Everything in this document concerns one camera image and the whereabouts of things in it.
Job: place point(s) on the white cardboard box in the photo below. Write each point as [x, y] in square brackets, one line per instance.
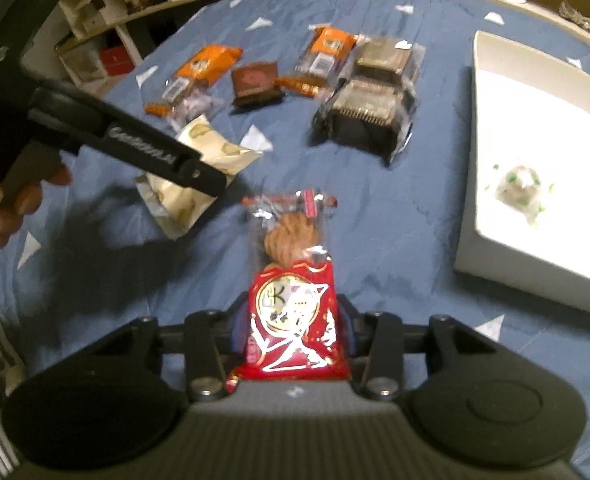
[525, 110]

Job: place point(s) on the small grey ornament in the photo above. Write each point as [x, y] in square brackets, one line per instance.
[577, 15]

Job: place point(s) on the green white wrapped candy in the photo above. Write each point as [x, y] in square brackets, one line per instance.
[520, 185]

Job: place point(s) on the person's left hand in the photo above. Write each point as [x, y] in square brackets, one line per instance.
[15, 210]

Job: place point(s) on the cream wooden shelf unit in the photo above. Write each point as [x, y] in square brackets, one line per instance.
[185, 2]

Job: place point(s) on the red snack packet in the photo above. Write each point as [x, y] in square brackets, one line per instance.
[295, 320]

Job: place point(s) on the cream snack packet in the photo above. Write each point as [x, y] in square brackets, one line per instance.
[210, 142]

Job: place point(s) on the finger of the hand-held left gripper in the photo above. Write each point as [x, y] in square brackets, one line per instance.
[205, 177]

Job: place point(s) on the clear-wrapped dark pastry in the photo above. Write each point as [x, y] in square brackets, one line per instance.
[382, 57]
[367, 115]

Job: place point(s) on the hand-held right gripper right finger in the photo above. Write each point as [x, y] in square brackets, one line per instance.
[382, 350]

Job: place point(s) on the brown snack packet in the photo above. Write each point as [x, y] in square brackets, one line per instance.
[255, 82]

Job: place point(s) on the orange snack packet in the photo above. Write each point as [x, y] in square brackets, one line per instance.
[207, 62]
[327, 45]

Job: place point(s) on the red box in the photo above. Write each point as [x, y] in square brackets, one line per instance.
[115, 60]

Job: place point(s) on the small orange snack stick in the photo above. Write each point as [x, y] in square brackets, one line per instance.
[300, 85]
[156, 108]

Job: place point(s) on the blue quilted blanket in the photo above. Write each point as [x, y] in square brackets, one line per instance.
[375, 240]

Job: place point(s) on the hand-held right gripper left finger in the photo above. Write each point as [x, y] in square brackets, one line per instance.
[205, 350]

